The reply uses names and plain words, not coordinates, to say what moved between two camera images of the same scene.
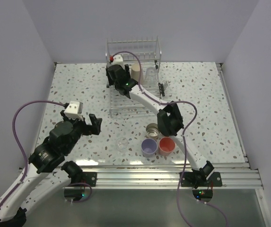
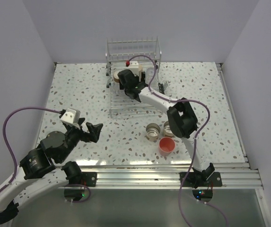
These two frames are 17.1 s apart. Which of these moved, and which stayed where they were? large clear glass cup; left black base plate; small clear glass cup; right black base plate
Moved: small clear glass cup
Stayed: left black base plate; large clear glass cup; right black base plate
